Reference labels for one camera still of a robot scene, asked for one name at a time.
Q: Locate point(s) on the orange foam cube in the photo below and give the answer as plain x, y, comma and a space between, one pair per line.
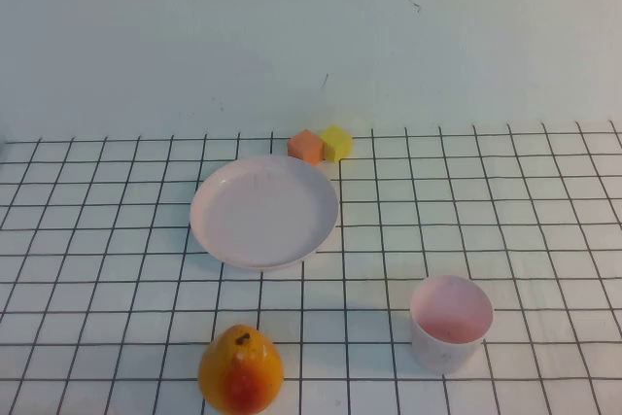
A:
305, 145

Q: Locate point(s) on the pale pink plastic cup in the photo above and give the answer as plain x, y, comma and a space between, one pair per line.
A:
439, 354

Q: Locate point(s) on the orange yellow toy pear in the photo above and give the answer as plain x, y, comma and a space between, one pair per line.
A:
240, 376

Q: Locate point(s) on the white grid-lined table mat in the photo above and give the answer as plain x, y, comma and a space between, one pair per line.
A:
486, 220

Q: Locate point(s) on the yellow foam cube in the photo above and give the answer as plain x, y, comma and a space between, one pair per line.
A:
337, 145

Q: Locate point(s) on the pale pink round plate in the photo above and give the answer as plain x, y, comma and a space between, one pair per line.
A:
265, 216

